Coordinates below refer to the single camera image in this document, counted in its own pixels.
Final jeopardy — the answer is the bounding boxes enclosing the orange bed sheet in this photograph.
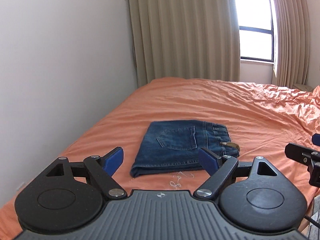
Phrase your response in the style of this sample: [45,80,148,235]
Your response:
[1,77,319,239]

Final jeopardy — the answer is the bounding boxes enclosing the beige curtain left of window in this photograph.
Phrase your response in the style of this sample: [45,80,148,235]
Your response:
[129,0,240,86]

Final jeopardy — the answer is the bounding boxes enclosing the beige curtain right of window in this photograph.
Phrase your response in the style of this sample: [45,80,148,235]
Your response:
[272,0,310,88]

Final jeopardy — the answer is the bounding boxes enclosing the bright window with dark frame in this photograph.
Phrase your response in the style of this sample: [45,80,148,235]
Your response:
[235,0,274,62]

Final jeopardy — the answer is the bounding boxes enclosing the blue denim jeans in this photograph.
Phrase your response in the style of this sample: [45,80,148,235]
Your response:
[130,120,240,178]

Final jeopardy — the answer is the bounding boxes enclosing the beige curtain of window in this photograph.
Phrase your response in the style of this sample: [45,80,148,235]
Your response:
[272,0,310,88]
[129,0,240,86]

